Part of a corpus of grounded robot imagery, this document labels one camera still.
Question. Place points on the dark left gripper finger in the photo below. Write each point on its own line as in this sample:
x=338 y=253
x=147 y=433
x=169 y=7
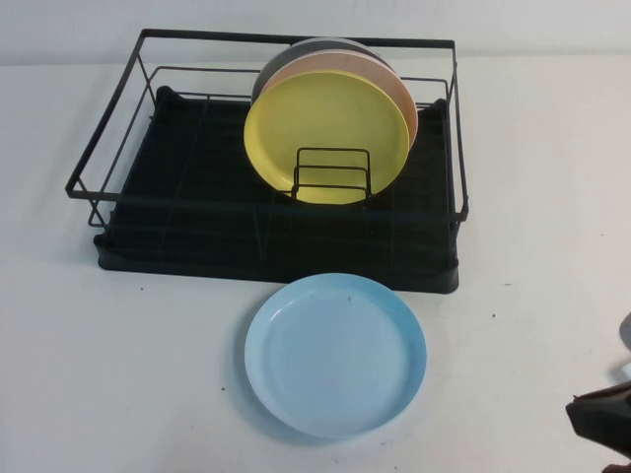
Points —
x=601 y=438

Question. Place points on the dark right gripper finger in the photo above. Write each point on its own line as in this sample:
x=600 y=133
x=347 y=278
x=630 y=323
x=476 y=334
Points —
x=611 y=398

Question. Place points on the light blue round plate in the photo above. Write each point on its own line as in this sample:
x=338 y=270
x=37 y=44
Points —
x=335 y=359

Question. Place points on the pink round plate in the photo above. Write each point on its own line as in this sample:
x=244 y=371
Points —
x=389 y=84

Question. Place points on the yellow round plate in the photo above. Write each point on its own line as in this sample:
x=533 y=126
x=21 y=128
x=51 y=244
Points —
x=325 y=118

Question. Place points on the grey round plate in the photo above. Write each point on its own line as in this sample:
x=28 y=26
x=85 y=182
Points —
x=281 y=59

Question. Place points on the black plastic drain tray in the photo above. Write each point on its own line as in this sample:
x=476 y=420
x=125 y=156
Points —
x=197 y=266

